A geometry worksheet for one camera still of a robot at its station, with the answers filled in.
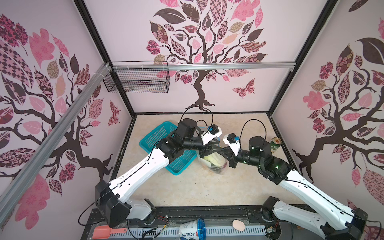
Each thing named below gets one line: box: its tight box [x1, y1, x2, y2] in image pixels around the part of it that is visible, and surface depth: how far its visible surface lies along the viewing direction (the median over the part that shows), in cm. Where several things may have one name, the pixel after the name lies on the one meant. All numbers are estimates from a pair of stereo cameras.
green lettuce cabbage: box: [203, 152, 228, 169], surface depth 79 cm
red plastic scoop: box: [92, 225, 128, 240], surface depth 70 cm
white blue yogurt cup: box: [179, 217, 207, 240], surface depth 66 cm
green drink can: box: [270, 137, 282, 153], surface depth 92 cm
